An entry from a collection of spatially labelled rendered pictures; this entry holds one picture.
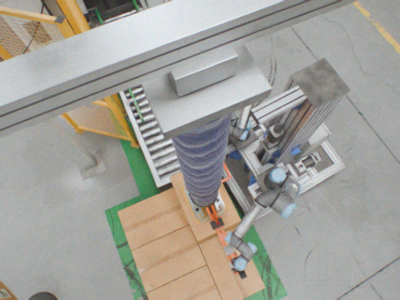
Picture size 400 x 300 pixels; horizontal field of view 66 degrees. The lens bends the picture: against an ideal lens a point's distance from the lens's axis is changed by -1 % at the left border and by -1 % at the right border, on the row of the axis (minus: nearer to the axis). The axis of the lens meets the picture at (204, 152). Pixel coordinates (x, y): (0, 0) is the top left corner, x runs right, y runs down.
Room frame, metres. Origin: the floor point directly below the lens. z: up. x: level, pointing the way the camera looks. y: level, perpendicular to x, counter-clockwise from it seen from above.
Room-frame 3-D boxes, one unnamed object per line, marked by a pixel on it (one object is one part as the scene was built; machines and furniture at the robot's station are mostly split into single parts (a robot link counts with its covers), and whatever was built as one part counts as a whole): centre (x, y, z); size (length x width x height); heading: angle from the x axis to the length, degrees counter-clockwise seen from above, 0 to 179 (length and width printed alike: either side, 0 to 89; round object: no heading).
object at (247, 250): (0.05, -0.26, 1.37); 0.11 x 0.11 x 0.08; 51
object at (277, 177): (0.59, -0.57, 1.20); 0.13 x 0.12 x 0.14; 51
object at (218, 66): (0.48, 0.02, 2.91); 0.16 x 0.16 x 0.10; 22
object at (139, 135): (1.78, 0.89, 0.50); 2.31 x 0.05 x 0.19; 22
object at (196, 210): (0.45, 0.10, 0.97); 0.34 x 0.10 x 0.05; 23
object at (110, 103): (1.47, 1.20, 1.05); 0.87 x 0.10 x 2.10; 74
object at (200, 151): (0.49, 0.02, 2.22); 0.24 x 0.24 x 1.25
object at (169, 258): (0.10, 0.18, 0.34); 1.20 x 1.00 x 0.40; 22
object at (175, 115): (0.48, 0.02, 2.85); 0.30 x 0.30 x 0.05; 22
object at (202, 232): (0.49, 0.01, 0.75); 0.60 x 0.40 x 0.40; 23
